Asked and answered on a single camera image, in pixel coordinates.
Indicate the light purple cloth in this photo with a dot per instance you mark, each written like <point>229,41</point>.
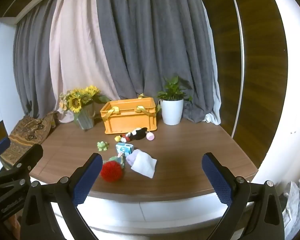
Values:
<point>131,158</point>

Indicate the grey curtain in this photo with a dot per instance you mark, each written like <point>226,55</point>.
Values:
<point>32,67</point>
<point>155,42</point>

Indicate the sunflower bouquet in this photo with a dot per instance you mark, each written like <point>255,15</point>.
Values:
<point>77,100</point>

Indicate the white sheer curtain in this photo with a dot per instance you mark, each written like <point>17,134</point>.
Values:
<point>215,105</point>

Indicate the pink ball toy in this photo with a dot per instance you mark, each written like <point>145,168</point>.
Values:
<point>150,136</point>

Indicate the red spiky ball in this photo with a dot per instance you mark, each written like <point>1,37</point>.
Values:
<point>112,172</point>

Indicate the small green plush toy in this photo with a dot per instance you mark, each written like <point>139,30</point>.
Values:
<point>117,160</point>

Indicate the potted green plant white pot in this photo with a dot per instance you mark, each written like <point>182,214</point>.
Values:
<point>172,112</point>

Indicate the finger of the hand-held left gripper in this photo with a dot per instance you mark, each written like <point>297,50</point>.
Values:
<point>27,160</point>
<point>0,146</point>

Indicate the blue tissue packet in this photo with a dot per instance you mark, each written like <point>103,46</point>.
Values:
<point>124,148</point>

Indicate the patterned brown cloth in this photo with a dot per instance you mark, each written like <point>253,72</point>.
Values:
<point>27,132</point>

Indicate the mouse plush toy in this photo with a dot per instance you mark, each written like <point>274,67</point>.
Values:
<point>136,134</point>

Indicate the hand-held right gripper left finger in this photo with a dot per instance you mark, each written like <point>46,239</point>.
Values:
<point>87,177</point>

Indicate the green frog toy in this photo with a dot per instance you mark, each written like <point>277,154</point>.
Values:
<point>102,146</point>

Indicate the pink curtain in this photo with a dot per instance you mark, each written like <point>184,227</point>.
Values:
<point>77,50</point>

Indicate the white curved rod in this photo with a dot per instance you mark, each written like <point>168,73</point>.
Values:
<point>241,55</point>

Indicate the grey-green ribbed vase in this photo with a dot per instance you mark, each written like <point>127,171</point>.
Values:
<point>86,120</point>

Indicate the crumpled white cloth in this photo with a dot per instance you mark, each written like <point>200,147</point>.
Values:
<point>293,200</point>

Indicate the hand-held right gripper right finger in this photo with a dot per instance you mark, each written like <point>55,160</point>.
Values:
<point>217,177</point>

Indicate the orange plastic basket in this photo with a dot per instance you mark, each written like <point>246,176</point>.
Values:
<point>130,122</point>

